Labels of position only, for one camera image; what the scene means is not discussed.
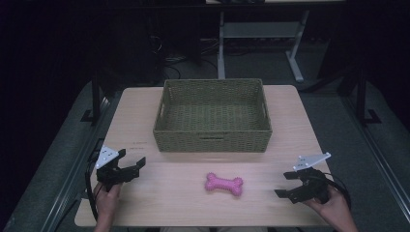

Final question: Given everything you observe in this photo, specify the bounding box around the green woven basket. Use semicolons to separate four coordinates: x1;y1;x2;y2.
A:
153;77;274;154

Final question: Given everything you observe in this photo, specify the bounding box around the person's right hand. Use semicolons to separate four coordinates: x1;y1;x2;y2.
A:
304;187;352;223

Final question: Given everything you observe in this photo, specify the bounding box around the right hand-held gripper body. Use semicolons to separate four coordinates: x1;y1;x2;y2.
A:
288;152;332;205

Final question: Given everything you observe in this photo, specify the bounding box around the pink bone-shaped toy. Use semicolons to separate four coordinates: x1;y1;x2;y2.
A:
204;172;245;197

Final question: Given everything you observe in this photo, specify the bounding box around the tangle of floor cables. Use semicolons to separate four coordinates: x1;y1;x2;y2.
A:
149;34;220;81

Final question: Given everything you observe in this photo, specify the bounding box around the metal floor rail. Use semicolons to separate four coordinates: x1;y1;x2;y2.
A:
340;96;410;223
40;96;110;232

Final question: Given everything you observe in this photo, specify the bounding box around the person's left hand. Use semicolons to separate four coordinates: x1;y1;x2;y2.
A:
94;183;123;222

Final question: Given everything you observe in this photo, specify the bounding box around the white metal desk frame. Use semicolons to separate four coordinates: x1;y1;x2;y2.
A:
217;9;311;83

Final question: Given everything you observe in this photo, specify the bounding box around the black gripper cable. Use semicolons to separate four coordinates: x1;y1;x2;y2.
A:
84;149;101;223
323;173;353;211

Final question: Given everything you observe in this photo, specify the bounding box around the black metal stand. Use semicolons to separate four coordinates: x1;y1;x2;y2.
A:
80;72;111;126
352;69;383;126

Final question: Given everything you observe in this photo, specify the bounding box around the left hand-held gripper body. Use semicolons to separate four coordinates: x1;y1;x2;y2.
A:
95;145;141;191

